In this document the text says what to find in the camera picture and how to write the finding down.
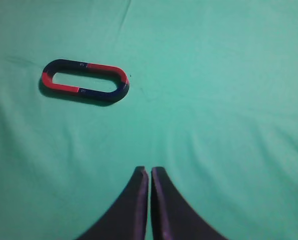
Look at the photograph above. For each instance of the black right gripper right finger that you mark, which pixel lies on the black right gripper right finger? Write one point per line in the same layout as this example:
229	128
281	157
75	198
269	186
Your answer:
172	218

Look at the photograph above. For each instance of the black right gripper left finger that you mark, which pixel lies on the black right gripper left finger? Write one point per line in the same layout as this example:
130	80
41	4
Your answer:
126	218

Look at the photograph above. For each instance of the red-blue horseshoe magnet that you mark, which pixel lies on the red-blue horseshoe magnet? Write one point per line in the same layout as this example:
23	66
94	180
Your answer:
56	66
107	70

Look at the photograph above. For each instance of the green cloth backdrop and cover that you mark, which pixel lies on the green cloth backdrop and cover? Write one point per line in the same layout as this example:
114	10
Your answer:
213	98

